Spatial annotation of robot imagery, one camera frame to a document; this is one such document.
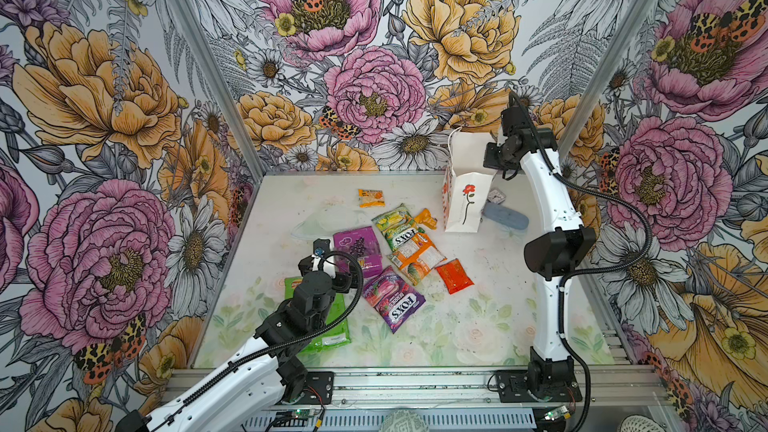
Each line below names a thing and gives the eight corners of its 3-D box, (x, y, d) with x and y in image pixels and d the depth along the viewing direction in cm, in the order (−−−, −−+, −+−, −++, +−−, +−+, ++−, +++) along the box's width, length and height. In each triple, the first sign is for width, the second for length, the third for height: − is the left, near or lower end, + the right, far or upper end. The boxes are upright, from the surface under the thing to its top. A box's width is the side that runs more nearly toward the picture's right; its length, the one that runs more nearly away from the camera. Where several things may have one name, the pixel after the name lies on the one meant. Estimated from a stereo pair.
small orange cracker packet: (356, 207, 113) (356, 202, 111) (358, 194, 117) (357, 189, 115) (385, 207, 113) (385, 203, 111) (385, 194, 117) (385, 189, 115)
